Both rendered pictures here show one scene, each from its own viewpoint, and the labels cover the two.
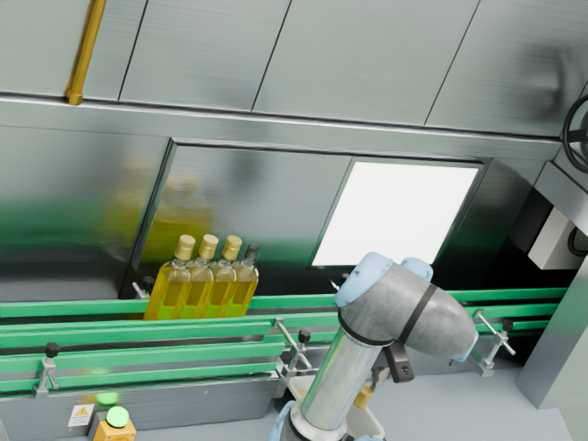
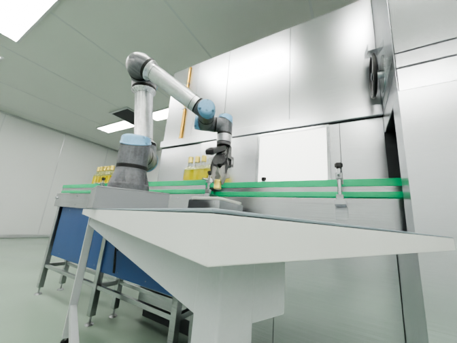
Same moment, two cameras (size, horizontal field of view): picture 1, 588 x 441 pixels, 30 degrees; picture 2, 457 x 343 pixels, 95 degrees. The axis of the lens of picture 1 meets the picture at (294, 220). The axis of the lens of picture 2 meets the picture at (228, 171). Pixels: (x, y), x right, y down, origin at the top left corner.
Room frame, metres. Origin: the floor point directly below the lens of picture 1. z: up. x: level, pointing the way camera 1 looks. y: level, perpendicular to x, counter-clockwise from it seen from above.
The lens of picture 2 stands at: (1.80, -1.23, 0.74)
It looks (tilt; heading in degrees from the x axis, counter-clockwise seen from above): 13 degrees up; 70
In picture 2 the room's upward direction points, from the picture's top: 5 degrees clockwise
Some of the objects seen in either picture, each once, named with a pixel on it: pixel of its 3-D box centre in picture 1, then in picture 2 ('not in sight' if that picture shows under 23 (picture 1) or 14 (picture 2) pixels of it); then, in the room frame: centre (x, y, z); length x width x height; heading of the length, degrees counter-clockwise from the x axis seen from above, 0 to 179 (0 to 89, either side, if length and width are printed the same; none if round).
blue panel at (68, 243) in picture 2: not in sight; (117, 239); (1.61, 0.62, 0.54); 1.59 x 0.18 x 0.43; 129
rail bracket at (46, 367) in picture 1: (49, 379); not in sight; (1.69, 0.33, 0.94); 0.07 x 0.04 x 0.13; 39
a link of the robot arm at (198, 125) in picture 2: not in sight; (205, 122); (1.99, -0.28, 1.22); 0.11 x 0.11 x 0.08; 77
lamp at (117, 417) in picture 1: (117, 416); not in sight; (1.78, 0.19, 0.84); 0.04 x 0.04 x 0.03
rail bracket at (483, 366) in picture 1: (486, 349); (340, 191); (2.51, -0.60, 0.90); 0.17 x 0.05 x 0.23; 39
